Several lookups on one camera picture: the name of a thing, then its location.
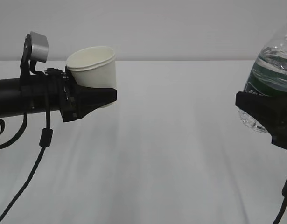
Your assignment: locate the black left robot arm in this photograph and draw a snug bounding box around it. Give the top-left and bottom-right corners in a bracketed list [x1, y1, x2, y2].
[0, 32, 117, 122]

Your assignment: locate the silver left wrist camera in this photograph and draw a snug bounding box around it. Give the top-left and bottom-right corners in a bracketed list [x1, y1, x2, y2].
[30, 31, 49, 63]

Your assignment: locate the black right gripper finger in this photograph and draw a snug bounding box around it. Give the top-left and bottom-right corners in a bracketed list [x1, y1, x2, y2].
[235, 91, 287, 150]

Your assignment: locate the black left camera cable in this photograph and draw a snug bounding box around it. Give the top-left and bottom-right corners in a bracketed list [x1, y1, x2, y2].
[0, 88, 54, 224]

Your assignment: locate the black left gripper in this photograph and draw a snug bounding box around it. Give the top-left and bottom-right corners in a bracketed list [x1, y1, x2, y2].
[43, 68, 117, 122]

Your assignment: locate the clear water bottle green label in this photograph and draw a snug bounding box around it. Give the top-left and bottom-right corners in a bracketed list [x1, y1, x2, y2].
[238, 13, 287, 133]

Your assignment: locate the white paper cup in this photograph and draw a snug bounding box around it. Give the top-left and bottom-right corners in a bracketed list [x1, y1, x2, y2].
[65, 46, 117, 109]

